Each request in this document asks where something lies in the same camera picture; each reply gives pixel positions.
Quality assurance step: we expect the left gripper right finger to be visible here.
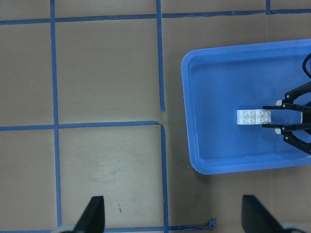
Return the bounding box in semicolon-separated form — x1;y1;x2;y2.
242;195;287;233

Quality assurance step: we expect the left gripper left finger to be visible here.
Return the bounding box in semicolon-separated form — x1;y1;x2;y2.
73;196;105;233

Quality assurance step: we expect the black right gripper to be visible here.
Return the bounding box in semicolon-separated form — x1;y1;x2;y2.
262;82;311;154

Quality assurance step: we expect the white block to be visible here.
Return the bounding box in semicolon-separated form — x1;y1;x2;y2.
255;109;272;125
237;110;256;125

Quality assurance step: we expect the blue plastic tray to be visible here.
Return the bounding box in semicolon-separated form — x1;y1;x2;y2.
181;39;311;175

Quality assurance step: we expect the brown paper table cover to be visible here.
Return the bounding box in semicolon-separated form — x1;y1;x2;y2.
0;0;311;233

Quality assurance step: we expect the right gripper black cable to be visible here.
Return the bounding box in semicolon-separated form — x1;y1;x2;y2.
302;53;311;79

